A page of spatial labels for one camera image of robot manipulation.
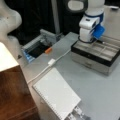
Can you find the brown wooden shelf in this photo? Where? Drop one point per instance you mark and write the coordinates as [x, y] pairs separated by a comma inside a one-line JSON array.
[[16, 102]]

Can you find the metal binder clips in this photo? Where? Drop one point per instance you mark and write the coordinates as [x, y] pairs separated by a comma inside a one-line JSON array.
[[78, 112]]

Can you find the white spiral notebook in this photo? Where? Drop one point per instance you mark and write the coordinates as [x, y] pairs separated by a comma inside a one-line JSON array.
[[57, 94]]

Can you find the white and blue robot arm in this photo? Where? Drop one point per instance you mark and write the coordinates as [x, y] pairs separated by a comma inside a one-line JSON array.
[[90, 8]]

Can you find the grey metal bin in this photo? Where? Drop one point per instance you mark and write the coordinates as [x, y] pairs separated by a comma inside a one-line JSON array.
[[44, 38]]

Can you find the blue and white gripper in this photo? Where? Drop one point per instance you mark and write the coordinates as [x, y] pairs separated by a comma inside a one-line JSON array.
[[90, 28]]

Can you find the grey compartment tray box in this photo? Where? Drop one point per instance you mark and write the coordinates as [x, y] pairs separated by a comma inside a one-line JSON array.
[[103, 55]]

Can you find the orange handled tool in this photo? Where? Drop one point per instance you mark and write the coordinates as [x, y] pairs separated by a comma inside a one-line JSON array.
[[47, 51]]

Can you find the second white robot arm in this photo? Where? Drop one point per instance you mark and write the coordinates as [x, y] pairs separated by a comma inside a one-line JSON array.
[[10, 52]]

